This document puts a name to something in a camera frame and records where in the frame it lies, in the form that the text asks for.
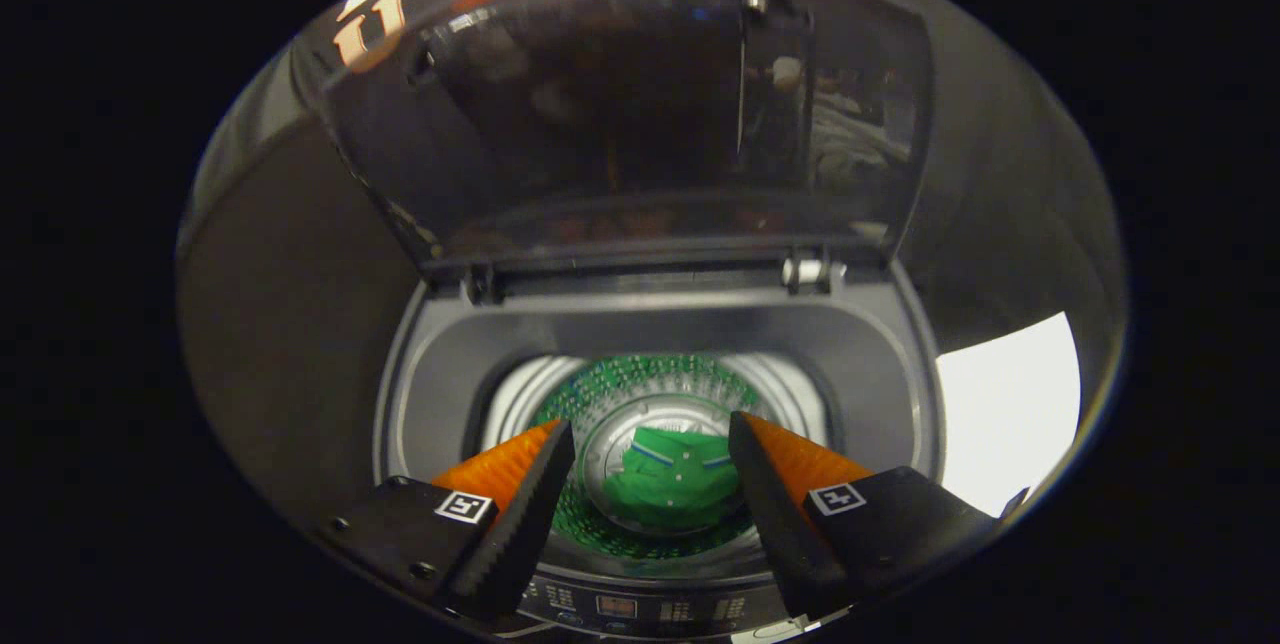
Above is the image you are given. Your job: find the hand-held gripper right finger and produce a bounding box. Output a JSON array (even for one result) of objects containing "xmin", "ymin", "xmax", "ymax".
[{"xmin": 728, "ymin": 411, "xmax": 1003, "ymax": 622}]

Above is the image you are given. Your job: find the white floor board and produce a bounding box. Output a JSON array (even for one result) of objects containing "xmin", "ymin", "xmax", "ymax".
[{"xmin": 935, "ymin": 312, "xmax": 1083, "ymax": 517}]

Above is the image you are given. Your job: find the green polo shirt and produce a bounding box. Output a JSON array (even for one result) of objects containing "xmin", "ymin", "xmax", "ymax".
[{"xmin": 602, "ymin": 427, "xmax": 741, "ymax": 532}]

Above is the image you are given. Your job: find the dark glass washing machine lid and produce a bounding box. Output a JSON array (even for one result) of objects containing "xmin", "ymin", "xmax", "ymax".
[{"xmin": 290, "ymin": 0, "xmax": 936, "ymax": 275}]

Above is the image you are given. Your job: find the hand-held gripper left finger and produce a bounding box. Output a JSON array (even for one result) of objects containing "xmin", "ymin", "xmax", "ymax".
[{"xmin": 318, "ymin": 419, "xmax": 578, "ymax": 624}]

